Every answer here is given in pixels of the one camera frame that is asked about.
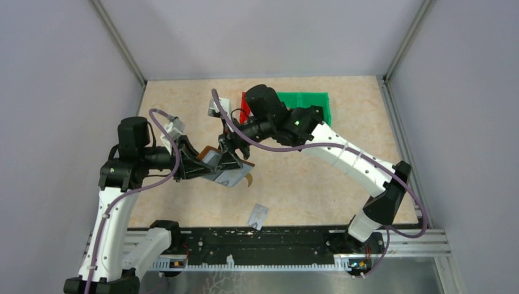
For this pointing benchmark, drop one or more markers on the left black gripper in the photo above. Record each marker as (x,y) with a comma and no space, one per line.
(190,166)

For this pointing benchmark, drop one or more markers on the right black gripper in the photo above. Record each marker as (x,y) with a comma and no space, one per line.
(229,139)

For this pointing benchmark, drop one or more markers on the brown leather card holder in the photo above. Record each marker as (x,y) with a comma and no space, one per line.
(224,177)

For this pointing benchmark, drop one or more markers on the silver grey credit card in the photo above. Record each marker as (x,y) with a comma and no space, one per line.
(257,217)

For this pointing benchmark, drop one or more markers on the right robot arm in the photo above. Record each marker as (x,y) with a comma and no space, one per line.
(277,129)

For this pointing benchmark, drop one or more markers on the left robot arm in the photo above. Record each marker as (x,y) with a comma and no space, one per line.
(135,164)

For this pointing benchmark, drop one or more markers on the red plastic bin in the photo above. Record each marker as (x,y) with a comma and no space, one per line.
(244,112)

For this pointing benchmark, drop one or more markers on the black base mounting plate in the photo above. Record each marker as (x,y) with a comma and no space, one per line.
(274,245)

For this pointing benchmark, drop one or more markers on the middle green plastic bin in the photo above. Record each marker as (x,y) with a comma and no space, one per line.
(290,99)

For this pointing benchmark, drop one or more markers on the green plastic bin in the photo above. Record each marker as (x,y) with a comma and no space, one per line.
(318,99)
(290,99)

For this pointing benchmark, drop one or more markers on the right green plastic bin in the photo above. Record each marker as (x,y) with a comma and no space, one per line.
(318,99)

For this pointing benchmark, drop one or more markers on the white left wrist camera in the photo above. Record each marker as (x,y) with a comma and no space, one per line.
(175,128)

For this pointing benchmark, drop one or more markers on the left aluminium corner post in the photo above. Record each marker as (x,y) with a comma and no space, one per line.
(118,41)

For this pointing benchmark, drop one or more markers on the aluminium corner post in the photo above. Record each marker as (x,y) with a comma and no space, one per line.
(408,40)
(118,41)

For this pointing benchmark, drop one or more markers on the white slotted cable duct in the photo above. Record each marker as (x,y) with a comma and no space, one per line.
(166,265)

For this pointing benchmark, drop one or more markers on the right aluminium corner post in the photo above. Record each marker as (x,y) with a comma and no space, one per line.
(408,40)

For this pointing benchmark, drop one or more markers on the aluminium front frame rail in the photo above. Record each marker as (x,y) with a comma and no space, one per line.
(433,243)

